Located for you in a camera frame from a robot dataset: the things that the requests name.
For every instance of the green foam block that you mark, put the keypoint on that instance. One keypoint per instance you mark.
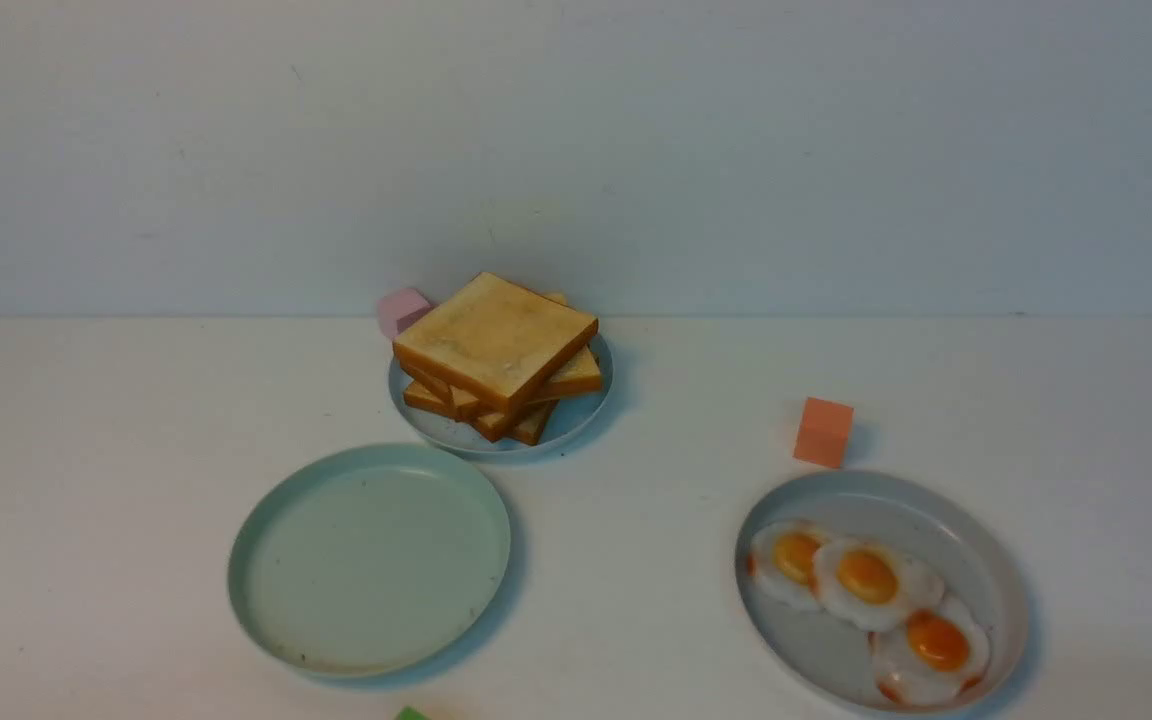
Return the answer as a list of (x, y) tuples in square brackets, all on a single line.
[(410, 713)]

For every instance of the green empty plate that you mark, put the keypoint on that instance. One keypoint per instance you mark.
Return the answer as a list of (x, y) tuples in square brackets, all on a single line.
[(370, 561)]

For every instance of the grey bread plate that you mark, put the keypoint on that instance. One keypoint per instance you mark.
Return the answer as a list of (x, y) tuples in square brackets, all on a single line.
[(573, 415)]

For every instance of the pink foam cube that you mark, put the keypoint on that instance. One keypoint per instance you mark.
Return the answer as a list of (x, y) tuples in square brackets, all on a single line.
[(398, 310)]

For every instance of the orange foam cube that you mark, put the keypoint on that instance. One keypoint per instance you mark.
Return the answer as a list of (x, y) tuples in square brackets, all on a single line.
[(824, 432)]

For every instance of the fried egg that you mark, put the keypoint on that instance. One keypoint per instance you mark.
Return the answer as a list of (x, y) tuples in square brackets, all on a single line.
[(931, 659), (872, 586), (781, 562)]

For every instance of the grey egg plate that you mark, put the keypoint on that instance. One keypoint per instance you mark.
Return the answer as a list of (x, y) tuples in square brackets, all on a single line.
[(823, 658)]

